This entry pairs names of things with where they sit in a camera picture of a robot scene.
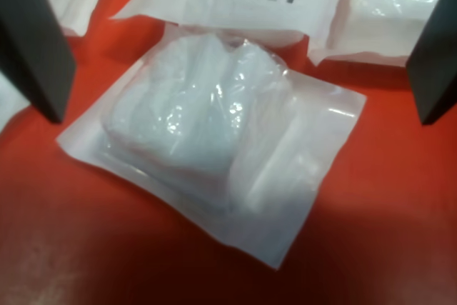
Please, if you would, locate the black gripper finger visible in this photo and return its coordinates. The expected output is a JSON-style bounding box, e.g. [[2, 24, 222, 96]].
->
[[0, 0, 78, 126], [406, 0, 457, 126]]

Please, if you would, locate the red crate holding bandage packs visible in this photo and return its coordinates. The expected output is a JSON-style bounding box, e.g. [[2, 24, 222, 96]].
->
[[0, 0, 457, 305]]

